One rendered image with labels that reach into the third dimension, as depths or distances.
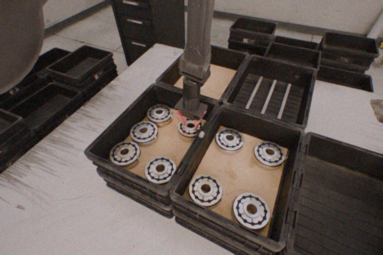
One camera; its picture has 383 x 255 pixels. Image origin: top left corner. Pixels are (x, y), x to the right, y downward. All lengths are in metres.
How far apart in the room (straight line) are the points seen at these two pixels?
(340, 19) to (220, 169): 3.41
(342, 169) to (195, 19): 0.68
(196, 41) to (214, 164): 0.41
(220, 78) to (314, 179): 0.62
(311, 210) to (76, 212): 0.77
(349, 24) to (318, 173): 3.27
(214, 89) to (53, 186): 0.78
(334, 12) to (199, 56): 3.40
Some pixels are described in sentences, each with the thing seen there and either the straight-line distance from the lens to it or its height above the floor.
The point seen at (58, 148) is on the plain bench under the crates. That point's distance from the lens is 1.10.
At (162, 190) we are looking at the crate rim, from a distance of 0.58.
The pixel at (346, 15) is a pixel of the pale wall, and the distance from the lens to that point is 3.90.
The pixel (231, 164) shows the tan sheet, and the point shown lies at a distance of 0.75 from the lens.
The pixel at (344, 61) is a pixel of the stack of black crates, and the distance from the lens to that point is 2.26.
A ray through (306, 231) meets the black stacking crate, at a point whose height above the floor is 0.83.
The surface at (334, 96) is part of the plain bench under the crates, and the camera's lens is 1.42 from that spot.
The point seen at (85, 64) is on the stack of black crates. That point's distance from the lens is 2.03.
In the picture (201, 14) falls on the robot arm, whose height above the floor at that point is 1.28.
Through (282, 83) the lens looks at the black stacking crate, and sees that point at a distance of 1.15.
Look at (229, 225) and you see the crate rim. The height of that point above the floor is 0.93.
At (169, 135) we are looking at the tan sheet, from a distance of 0.81.
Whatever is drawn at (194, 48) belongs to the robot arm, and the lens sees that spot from 0.56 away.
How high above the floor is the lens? 1.46
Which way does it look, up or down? 49 degrees down
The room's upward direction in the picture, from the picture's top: straight up
